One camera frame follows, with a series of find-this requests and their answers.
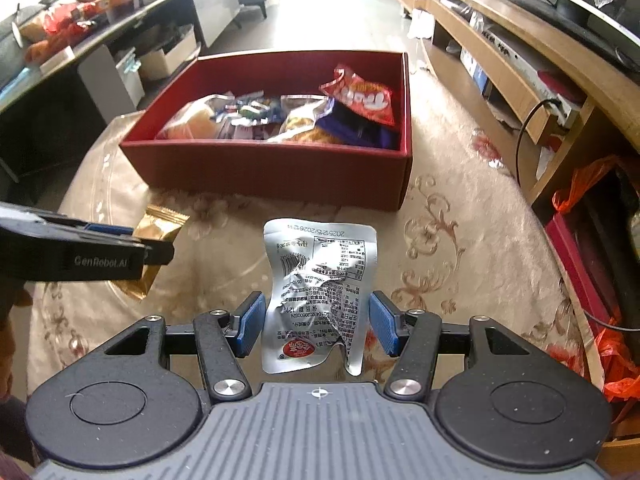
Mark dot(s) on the red gummy candy packet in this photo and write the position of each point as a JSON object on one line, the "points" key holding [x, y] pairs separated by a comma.
{"points": [[365, 97]]}

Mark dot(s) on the black white low cabinet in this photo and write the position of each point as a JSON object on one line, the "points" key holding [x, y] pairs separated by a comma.
{"points": [[215, 5]]}

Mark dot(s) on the red flat gift box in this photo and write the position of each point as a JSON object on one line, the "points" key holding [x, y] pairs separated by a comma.
{"points": [[575, 265]]}

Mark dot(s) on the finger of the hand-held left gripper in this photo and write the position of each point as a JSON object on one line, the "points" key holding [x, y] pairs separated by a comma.
{"points": [[107, 230], [159, 254]]}

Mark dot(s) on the bread bun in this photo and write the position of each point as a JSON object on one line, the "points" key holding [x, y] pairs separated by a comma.
{"points": [[192, 122]]}

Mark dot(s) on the wooden television cabinet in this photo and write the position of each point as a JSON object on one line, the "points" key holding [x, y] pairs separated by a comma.
{"points": [[525, 45]]}

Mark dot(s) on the beige floral tablecloth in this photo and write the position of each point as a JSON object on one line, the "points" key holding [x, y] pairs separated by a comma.
{"points": [[450, 240]]}

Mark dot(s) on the silver media player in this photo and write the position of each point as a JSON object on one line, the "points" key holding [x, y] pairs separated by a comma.
{"points": [[525, 67]]}

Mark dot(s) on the silver foil snack pouch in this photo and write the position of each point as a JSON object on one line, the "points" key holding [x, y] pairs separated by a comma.
{"points": [[315, 280]]}

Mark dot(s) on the blue wafer biscuit packet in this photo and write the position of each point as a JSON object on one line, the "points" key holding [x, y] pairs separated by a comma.
{"points": [[350, 129]]}

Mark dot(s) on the blue white carton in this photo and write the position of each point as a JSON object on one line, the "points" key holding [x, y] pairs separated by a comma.
{"points": [[475, 72]]}

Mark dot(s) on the red cardboard box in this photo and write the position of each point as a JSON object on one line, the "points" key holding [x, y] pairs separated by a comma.
{"points": [[260, 170]]}

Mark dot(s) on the red snack bag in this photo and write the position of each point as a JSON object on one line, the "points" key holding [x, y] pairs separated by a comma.
{"points": [[70, 20]]}

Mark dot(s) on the orange plastic bag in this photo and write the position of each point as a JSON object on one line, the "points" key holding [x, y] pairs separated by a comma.
{"points": [[620, 360]]}

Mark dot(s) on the white storage box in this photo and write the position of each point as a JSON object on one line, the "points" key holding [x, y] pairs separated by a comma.
{"points": [[167, 55]]}

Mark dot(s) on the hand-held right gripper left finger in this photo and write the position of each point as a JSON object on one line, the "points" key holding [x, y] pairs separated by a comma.
{"points": [[250, 322]]}

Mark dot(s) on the white plastic bag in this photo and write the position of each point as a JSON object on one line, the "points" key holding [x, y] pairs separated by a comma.
{"points": [[421, 25]]}

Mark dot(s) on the gold snack packet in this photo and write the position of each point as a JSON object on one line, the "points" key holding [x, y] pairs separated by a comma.
{"points": [[160, 230]]}

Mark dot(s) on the blue white candy packet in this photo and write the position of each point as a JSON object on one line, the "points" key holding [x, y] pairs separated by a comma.
{"points": [[255, 110]]}

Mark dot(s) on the clear crispy snack packet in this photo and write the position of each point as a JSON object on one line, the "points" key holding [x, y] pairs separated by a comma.
{"points": [[305, 131]]}

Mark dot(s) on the person's left hand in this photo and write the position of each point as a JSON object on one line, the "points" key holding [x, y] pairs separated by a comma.
{"points": [[17, 302]]}

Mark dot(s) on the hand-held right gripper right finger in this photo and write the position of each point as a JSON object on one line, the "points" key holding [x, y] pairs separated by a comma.
{"points": [[384, 322]]}

